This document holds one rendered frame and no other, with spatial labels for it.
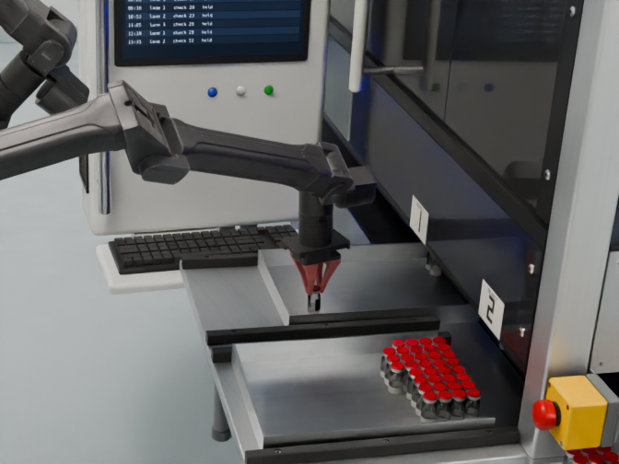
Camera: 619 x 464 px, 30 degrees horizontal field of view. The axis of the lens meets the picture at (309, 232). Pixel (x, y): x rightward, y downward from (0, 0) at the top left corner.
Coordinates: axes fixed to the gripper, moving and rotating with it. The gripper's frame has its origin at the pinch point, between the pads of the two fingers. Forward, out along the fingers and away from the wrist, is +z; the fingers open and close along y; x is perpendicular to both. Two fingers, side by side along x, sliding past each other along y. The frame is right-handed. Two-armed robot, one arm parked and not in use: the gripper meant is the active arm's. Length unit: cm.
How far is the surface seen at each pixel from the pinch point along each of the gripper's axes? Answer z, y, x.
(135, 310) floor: 92, 24, 169
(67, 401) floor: 91, -13, 124
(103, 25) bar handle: -36, -18, 52
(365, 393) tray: 4.9, -4.9, -26.0
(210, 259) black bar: 2.3, -9.6, 23.0
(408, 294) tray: 5.6, 19.3, 0.3
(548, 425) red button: -5, 4, -57
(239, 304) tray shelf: 4.4, -10.6, 8.1
